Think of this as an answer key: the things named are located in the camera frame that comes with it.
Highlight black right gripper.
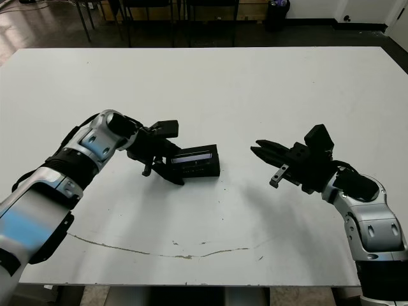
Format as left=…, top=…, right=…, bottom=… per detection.
left=250, top=139, right=339, bottom=195

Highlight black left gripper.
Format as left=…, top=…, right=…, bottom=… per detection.
left=125, top=126, right=186, bottom=187

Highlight glossy black box lid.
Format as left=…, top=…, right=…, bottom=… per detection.
left=170, top=143, right=221, bottom=178

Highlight black trash bin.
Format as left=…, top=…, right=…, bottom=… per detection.
left=266, top=0, right=291, bottom=32

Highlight robot lower body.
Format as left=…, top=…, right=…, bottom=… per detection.
left=110, top=286, right=272, bottom=306

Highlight wooden crate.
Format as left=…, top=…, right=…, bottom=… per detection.
left=98, top=0, right=124, bottom=18
left=238, top=0, right=268, bottom=19

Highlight grey chair black legs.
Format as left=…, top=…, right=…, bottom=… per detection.
left=76, top=0, right=95, bottom=43

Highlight white door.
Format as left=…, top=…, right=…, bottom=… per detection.
left=385, top=0, right=408, bottom=36

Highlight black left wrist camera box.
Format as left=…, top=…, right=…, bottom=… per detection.
left=152, top=119, right=179, bottom=139

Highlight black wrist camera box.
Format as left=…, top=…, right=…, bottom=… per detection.
left=303, top=124, right=335, bottom=154
left=152, top=119, right=179, bottom=139

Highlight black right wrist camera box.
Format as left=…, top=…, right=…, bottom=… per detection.
left=303, top=124, right=335, bottom=154

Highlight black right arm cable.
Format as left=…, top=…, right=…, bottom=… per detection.
left=331, top=161, right=354, bottom=173

